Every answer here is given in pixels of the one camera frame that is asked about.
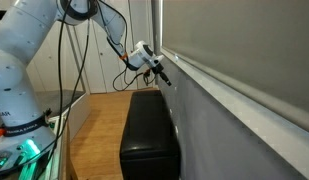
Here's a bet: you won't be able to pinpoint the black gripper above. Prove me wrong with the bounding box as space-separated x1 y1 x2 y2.
150 61 173 87

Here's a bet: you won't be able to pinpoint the grey roller shade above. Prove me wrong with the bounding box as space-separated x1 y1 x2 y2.
162 0 309 134

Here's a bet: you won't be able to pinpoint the black table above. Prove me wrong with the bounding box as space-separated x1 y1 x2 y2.
118 89 182 180

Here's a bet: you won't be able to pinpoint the white closet doors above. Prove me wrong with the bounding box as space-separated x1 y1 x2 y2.
27 0 156 95

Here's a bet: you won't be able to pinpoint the robot mounting table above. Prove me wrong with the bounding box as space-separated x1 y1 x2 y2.
0 89 92 180

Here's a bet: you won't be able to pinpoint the black cable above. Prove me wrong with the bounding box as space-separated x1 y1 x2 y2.
35 18 95 180
112 62 152 93
55 0 73 141

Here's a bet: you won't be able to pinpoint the white window frame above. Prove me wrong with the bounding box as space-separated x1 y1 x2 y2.
150 0 309 180

